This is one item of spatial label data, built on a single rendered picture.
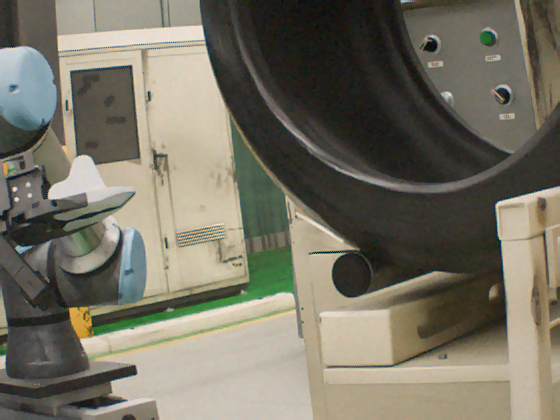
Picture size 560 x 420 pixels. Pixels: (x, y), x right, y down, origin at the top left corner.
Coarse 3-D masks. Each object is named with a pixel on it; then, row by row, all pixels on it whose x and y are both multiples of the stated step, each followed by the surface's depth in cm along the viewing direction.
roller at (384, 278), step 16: (352, 256) 122; (368, 256) 122; (336, 272) 123; (352, 272) 121; (368, 272) 121; (384, 272) 123; (400, 272) 125; (416, 272) 128; (432, 272) 133; (336, 288) 123; (352, 288) 122; (368, 288) 122; (384, 288) 125
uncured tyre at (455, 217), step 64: (256, 0) 136; (320, 0) 145; (384, 0) 144; (256, 64) 122; (320, 64) 142; (384, 64) 145; (256, 128) 122; (320, 128) 136; (384, 128) 143; (448, 128) 141; (320, 192) 118; (384, 192) 113; (448, 192) 108; (512, 192) 104; (384, 256) 118; (448, 256) 112
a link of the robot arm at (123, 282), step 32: (0, 64) 151; (32, 64) 154; (0, 96) 150; (32, 96) 153; (0, 128) 153; (32, 128) 154; (64, 160) 167; (96, 224) 177; (64, 256) 180; (96, 256) 179; (128, 256) 181; (64, 288) 185; (96, 288) 183; (128, 288) 182
